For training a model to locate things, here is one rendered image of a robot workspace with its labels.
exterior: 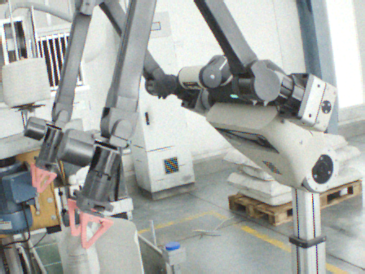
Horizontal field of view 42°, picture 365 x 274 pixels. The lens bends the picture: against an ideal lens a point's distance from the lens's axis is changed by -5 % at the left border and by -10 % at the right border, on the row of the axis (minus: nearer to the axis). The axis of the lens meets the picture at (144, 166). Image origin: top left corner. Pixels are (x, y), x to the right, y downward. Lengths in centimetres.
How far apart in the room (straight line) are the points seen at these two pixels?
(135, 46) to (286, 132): 54
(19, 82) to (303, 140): 96
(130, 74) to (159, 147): 480
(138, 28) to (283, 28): 649
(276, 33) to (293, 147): 602
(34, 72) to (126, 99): 77
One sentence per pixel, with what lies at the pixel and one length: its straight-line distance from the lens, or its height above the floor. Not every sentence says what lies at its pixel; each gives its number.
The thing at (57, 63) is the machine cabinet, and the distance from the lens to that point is 473.
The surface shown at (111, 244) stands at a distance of 170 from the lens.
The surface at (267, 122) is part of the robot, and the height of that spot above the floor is 140.
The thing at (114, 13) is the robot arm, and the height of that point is 178.
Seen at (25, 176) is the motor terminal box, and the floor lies 129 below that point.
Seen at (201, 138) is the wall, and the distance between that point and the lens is 671.
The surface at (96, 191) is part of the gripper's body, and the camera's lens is 103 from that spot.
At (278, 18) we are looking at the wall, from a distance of 744.
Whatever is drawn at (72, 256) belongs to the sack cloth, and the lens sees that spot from 237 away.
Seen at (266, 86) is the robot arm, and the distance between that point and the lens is 115.
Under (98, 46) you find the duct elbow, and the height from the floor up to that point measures 183.
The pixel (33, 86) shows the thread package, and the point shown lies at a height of 159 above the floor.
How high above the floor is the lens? 161
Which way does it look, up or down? 12 degrees down
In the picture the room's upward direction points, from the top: 9 degrees counter-clockwise
